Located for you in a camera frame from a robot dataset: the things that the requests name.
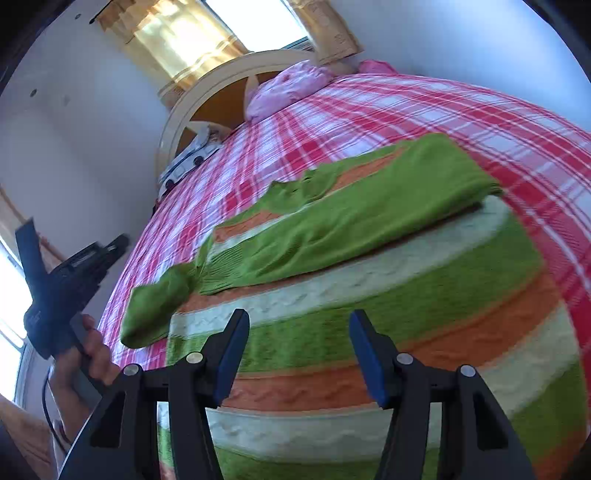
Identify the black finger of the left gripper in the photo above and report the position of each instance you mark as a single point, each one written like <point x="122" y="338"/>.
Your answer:
<point x="28" y="243"/>

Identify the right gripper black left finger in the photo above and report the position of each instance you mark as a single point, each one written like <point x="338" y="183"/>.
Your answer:
<point x="119" y="440"/>

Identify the green orange striped knit sweater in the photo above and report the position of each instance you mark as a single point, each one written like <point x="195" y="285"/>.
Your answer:
<point x="424" y="241"/>

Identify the person's left hand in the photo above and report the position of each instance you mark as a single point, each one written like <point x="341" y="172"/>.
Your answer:
<point x="74" y="410"/>

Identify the white car print pillow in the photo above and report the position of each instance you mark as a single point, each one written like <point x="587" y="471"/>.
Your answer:
<point x="208" y="139"/>

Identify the cream wooden headboard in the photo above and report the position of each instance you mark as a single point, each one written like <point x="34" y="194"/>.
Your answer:
<point x="219" y="97"/>

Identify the red plaid bed sheet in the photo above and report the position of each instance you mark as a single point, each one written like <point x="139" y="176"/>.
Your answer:
<point x="541" y="160"/>

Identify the left yellow curtain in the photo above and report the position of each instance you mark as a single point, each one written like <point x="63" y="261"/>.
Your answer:
<point x="173" y="43"/>

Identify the yellow curtain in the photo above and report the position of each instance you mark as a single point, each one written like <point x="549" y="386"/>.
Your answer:
<point x="329" y="35"/>
<point x="173" y="43"/>

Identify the pink pillow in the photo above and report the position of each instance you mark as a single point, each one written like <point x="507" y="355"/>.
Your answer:
<point x="286" y="88"/>

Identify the pink cloth behind bed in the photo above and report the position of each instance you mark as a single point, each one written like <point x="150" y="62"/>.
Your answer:
<point x="370" y="66"/>

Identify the right yellow curtain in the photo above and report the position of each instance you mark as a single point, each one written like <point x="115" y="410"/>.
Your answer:
<point x="329" y="35"/>

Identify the window with frame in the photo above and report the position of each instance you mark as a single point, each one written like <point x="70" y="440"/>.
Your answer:
<point x="260" y="24"/>

